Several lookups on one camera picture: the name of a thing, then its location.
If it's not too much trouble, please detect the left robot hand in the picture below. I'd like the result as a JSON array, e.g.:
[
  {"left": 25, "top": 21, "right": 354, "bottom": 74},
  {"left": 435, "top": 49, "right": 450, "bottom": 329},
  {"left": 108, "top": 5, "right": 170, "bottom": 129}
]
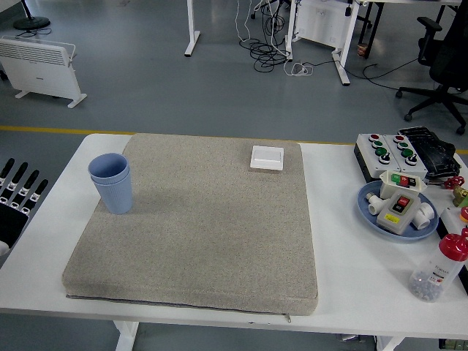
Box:
[{"left": 0, "top": 157, "right": 50, "bottom": 259}]

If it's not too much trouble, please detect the blue ribbed plastic cup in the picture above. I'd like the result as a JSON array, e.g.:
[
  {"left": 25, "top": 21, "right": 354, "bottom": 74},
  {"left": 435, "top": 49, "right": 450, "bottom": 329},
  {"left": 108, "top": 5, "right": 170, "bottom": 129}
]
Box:
[
  {"left": 90, "top": 170, "right": 134, "bottom": 215},
  {"left": 87, "top": 152, "right": 130, "bottom": 183}
]

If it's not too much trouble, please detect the white push-button control box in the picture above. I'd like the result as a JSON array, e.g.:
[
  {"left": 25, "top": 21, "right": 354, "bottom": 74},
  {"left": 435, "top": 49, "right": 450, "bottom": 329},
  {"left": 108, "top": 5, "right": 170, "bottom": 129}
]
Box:
[
  {"left": 356, "top": 133, "right": 403, "bottom": 181},
  {"left": 385, "top": 133, "right": 429, "bottom": 180}
]

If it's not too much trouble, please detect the white panel heater ribbed top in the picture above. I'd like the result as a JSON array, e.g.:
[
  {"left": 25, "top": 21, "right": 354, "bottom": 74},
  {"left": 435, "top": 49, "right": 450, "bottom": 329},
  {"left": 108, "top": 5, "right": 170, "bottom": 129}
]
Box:
[{"left": 0, "top": 34, "right": 88, "bottom": 109}]

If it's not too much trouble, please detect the black round stand base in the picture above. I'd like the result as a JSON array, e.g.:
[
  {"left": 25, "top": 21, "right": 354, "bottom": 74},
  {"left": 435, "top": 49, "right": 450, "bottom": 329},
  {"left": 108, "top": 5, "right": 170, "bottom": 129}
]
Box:
[{"left": 12, "top": 0, "right": 51, "bottom": 31}]

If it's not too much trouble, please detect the grey-brown cushion mat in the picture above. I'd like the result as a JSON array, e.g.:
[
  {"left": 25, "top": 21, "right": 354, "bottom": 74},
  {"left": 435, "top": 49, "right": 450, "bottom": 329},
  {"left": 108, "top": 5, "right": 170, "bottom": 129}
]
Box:
[{"left": 61, "top": 132, "right": 320, "bottom": 324}]

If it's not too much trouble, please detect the white desk leg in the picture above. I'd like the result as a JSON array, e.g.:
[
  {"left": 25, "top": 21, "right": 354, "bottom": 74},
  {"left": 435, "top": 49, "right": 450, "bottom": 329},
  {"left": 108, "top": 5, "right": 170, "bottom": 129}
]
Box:
[
  {"left": 331, "top": 0, "right": 363, "bottom": 86},
  {"left": 284, "top": 0, "right": 304, "bottom": 61},
  {"left": 184, "top": 0, "right": 201, "bottom": 57}
]

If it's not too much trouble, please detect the white table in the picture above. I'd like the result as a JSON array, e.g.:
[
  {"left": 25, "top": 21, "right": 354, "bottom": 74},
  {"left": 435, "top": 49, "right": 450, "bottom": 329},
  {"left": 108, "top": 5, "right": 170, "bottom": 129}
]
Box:
[{"left": 0, "top": 132, "right": 468, "bottom": 351}]

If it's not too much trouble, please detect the blue round plate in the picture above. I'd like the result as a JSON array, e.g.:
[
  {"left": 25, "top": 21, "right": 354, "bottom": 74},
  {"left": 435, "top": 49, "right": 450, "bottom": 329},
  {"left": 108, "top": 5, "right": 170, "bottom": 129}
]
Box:
[{"left": 357, "top": 180, "right": 439, "bottom": 244}]

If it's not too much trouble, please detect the white pvc pipe fitting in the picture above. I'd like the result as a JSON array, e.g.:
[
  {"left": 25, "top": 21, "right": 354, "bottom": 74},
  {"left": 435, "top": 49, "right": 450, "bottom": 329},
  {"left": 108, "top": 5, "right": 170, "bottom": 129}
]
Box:
[
  {"left": 366, "top": 192, "right": 385, "bottom": 216},
  {"left": 412, "top": 203, "right": 436, "bottom": 230}
]

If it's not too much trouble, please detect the black desk leg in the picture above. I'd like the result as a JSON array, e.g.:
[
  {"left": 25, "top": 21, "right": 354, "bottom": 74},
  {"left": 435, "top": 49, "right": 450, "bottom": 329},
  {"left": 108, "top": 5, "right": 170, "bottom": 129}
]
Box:
[{"left": 356, "top": 0, "right": 385, "bottom": 59}]

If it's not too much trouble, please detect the clear bottle red cap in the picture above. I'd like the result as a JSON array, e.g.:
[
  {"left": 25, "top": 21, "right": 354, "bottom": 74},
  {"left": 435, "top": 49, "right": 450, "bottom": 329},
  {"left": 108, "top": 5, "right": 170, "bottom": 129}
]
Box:
[{"left": 408, "top": 228, "right": 468, "bottom": 303}]

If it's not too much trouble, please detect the red emergency stop button box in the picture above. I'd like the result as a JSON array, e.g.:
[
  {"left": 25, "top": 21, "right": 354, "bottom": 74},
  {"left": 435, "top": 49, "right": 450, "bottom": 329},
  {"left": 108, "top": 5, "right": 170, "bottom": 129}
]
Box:
[{"left": 437, "top": 206, "right": 468, "bottom": 242}]

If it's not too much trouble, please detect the black office chair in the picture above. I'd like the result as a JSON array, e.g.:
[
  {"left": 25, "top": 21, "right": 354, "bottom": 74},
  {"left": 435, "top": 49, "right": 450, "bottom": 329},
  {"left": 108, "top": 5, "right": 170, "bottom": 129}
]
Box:
[{"left": 395, "top": 0, "right": 468, "bottom": 135}]

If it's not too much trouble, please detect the white wall switch panel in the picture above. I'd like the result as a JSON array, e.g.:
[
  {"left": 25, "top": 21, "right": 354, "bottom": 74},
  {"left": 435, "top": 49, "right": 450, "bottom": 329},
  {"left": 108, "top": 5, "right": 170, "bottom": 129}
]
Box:
[{"left": 249, "top": 145, "right": 286, "bottom": 170}]

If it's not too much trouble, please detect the white hanging cable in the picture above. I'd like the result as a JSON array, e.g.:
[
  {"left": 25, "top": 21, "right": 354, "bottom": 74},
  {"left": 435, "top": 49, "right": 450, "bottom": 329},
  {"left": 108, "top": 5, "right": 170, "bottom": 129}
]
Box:
[{"left": 233, "top": 0, "right": 273, "bottom": 43}]

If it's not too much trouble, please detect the black cable bundle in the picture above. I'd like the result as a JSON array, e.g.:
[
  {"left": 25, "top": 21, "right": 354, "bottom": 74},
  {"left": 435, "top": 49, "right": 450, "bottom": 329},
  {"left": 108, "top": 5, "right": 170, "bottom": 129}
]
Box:
[{"left": 239, "top": 0, "right": 293, "bottom": 73}]

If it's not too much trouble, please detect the white coiled cable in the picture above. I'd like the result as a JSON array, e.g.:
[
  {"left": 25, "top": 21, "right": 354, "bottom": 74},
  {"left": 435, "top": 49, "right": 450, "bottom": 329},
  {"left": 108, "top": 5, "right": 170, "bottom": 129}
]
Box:
[{"left": 284, "top": 61, "right": 314, "bottom": 78}]

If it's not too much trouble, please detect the beige green-red button switch box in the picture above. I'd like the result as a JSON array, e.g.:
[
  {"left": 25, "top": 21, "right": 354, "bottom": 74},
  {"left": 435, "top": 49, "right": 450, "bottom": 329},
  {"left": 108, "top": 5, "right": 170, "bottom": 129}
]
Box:
[{"left": 378, "top": 170, "right": 428, "bottom": 200}]

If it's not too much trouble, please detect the beige red-black button switch box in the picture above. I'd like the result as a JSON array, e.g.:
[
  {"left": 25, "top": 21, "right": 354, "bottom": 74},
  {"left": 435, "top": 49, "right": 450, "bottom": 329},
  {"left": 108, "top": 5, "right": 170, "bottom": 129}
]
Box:
[{"left": 376, "top": 192, "right": 421, "bottom": 235}]

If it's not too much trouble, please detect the long black floor cable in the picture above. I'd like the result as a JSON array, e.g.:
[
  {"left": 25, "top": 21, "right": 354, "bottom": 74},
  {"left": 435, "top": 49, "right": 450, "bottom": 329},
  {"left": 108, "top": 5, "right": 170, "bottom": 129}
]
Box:
[{"left": 310, "top": 57, "right": 421, "bottom": 91}]

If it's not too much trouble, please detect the brass valve red handle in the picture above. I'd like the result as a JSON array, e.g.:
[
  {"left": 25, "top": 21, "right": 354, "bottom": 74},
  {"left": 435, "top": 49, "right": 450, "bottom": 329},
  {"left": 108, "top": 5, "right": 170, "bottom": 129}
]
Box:
[{"left": 445, "top": 175, "right": 468, "bottom": 208}]

